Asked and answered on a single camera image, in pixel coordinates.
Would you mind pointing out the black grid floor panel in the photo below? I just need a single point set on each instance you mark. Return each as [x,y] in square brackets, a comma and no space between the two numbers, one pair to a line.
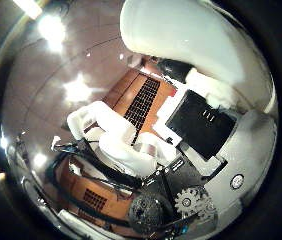
[95,200]
[142,103]

